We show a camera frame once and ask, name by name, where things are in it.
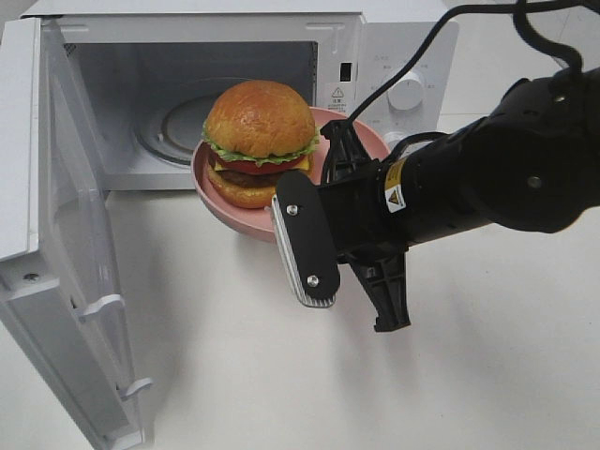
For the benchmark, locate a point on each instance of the white microwave door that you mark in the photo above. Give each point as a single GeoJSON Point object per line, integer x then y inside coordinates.
{"type": "Point", "coordinates": [61, 297]}

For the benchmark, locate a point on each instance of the glass microwave turntable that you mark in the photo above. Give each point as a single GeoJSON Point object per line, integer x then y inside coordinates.
{"type": "Point", "coordinates": [169, 118]}

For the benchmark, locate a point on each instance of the burger with lettuce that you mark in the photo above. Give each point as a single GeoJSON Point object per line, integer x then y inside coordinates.
{"type": "Point", "coordinates": [257, 131]}

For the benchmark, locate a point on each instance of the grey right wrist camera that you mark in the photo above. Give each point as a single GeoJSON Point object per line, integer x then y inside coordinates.
{"type": "Point", "coordinates": [304, 241]}

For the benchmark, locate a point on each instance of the white timer knob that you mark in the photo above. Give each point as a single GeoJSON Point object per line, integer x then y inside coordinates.
{"type": "Point", "coordinates": [392, 138]}

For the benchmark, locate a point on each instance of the pink round plate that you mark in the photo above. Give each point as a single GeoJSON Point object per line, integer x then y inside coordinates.
{"type": "Point", "coordinates": [257, 223]}

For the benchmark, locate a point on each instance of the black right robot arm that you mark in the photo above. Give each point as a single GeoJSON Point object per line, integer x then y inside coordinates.
{"type": "Point", "coordinates": [532, 165]}

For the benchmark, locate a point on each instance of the white microwave oven body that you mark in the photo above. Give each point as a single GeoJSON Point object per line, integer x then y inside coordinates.
{"type": "Point", "coordinates": [334, 53]}

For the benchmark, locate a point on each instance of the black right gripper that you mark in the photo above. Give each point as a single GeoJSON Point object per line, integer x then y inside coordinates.
{"type": "Point", "coordinates": [367, 203]}

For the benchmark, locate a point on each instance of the upper white power knob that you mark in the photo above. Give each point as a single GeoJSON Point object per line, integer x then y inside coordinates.
{"type": "Point", "coordinates": [407, 93]}

